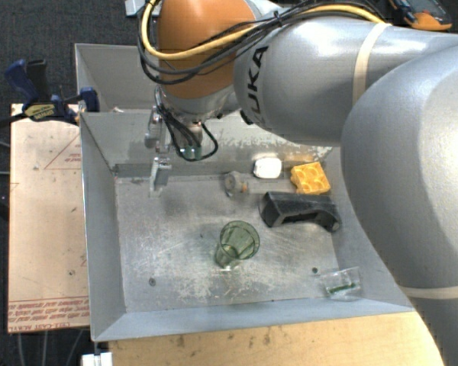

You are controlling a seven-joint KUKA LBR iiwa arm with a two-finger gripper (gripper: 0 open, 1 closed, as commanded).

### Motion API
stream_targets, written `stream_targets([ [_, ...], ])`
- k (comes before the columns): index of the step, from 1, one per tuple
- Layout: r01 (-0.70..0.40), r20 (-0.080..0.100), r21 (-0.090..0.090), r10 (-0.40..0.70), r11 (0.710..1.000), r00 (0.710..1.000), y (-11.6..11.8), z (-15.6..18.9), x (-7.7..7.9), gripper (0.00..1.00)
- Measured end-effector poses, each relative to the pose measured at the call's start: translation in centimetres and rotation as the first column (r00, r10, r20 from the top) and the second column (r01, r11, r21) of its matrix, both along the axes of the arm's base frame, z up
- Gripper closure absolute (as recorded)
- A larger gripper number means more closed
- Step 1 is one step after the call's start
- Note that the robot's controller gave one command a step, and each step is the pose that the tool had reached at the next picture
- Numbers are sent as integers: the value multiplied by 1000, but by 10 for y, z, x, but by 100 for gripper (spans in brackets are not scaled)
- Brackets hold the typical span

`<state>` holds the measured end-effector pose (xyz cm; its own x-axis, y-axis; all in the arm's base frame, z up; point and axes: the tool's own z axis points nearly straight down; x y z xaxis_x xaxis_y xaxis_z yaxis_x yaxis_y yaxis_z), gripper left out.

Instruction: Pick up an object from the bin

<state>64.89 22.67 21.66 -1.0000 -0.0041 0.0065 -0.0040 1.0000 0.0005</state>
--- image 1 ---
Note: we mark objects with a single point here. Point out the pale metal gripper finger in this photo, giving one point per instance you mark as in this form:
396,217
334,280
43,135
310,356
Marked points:
152,132
159,177

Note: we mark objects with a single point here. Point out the small grey and tan object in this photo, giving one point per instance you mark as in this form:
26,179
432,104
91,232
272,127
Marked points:
233,183

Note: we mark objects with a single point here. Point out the grey metal bin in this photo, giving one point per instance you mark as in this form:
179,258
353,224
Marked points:
168,250

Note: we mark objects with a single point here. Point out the white rounded plastic piece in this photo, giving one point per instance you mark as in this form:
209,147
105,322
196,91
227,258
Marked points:
267,168

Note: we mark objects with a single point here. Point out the clear green plastic cup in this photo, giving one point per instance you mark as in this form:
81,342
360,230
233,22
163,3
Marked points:
237,242

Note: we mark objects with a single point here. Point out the brown cardboard board, red print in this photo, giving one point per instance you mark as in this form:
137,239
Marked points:
46,219

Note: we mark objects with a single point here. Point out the yellow toy building brick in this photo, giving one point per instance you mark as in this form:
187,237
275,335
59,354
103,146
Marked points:
310,178

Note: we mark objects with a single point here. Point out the black curved plastic block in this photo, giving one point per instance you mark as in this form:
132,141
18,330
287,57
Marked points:
297,206

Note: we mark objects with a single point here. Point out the clear plastic packet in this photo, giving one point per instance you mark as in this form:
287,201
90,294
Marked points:
340,283

